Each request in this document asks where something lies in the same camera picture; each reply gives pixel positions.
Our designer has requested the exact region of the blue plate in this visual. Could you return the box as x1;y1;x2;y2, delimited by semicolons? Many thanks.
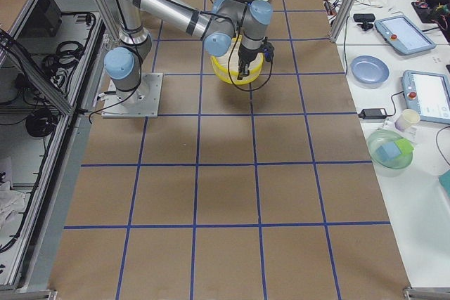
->
351;56;390;88

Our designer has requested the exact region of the black power adapter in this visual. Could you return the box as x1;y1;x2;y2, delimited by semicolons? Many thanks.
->
358;108;388;120

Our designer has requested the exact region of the lower teach pendant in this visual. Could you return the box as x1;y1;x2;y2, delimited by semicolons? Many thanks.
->
401;70;449;124

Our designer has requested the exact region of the upper teach pendant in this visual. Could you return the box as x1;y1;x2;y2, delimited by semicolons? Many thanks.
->
374;15;436;55

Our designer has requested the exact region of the blue sponge block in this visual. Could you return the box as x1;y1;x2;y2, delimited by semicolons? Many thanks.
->
375;142;401;162

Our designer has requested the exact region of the white cloth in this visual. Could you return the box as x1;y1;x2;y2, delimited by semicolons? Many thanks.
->
0;157;27;234

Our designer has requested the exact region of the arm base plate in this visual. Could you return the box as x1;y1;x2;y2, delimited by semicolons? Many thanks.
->
101;73;163;118

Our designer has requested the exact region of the clear green bowl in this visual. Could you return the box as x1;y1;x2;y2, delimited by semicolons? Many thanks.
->
367;129;414;176

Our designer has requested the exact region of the yellow bamboo steamer basket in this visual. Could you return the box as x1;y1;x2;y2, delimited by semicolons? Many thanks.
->
210;37;264;86

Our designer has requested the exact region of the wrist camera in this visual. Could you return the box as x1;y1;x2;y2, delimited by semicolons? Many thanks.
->
263;41;274;63

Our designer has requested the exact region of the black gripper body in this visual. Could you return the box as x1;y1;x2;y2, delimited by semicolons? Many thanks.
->
238;46;263;68

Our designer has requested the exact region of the black webcam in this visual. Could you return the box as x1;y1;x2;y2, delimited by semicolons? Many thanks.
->
353;13;375;32

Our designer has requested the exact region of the green sponge block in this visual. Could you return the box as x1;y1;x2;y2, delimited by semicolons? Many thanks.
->
394;138;414;155

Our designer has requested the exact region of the paper cup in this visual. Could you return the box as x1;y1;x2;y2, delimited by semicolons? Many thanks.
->
394;109;420;131

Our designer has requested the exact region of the teach pendant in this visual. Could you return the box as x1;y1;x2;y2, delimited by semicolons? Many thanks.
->
401;70;449;124
374;15;436;55

